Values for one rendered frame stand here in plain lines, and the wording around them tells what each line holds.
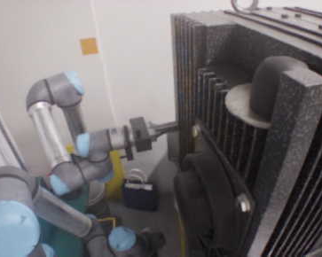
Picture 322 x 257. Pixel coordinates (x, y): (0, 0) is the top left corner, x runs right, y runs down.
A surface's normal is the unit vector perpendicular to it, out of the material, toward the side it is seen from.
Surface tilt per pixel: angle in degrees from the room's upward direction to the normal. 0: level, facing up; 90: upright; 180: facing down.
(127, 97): 90
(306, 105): 90
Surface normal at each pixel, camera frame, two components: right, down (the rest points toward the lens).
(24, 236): 0.52, 0.35
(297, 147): 0.25, 0.55
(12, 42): 0.02, 0.58
